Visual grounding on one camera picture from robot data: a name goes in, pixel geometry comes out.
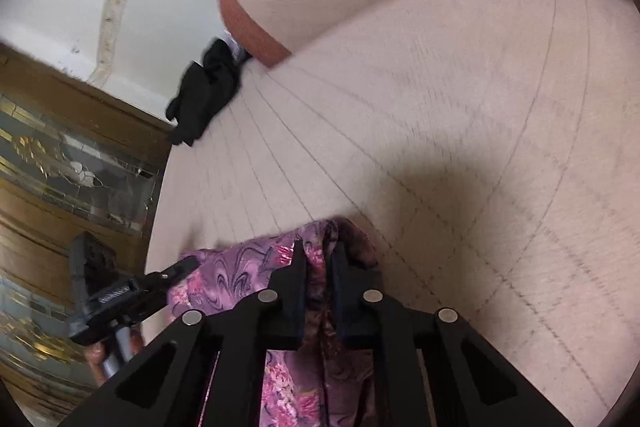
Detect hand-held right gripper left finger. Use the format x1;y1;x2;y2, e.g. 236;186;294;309
59;240;308;427

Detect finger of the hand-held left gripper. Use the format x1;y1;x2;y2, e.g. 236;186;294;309
143;256;201;298

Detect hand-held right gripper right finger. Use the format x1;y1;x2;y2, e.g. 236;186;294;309
332;242;577;427

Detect purple floral garment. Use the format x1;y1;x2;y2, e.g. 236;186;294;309
167;217;382;427

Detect person's left hand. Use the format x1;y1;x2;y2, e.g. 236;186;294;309
84;327;146;380

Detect wooden furniture with glass panel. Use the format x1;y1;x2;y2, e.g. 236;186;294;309
0;42;174;408

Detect black cloth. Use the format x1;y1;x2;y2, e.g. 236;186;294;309
166;39;244;146

